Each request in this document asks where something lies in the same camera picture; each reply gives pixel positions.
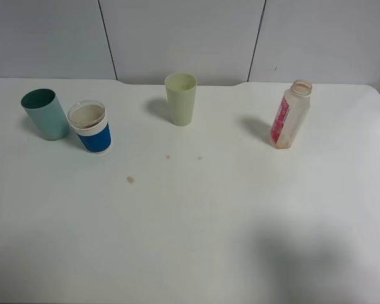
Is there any blue sleeved clear cup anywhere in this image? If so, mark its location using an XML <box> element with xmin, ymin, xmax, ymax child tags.
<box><xmin>67</xmin><ymin>101</ymin><xmax>111</xmax><ymax>154</ymax></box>

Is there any pale yellow plastic cup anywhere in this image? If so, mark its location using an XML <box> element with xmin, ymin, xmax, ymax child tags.
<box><xmin>165</xmin><ymin>73</ymin><xmax>198</xmax><ymax>126</ymax></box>

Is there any teal plastic cup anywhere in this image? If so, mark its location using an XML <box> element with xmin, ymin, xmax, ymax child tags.
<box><xmin>21</xmin><ymin>89</ymin><xmax>70</xmax><ymax>141</ymax></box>

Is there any clear bottle red label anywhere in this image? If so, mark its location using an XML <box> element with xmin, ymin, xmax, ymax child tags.
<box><xmin>270</xmin><ymin>80</ymin><xmax>312</xmax><ymax>149</ymax></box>

